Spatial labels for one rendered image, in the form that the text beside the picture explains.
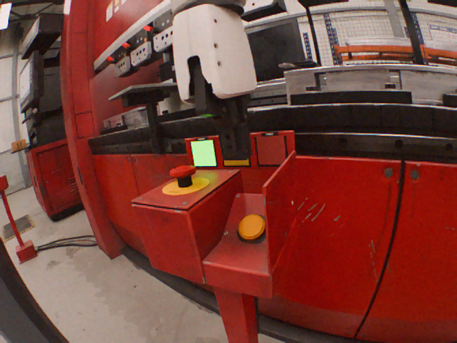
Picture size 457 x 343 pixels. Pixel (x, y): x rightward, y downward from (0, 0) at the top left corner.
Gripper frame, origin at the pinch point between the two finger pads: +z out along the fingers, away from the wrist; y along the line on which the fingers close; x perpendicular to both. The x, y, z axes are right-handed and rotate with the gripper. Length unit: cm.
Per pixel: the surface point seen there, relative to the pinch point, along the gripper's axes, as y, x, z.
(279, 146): -9.9, 2.1, 3.7
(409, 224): -18.9, 28.0, 23.1
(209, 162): -9.1, -10.7, 5.9
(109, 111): -66, -128, -11
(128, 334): 11, -67, 84
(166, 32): -47, -46, -35
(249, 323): 1.9, -2.5, 35.7
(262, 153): -9.7, -0.9, 4.6
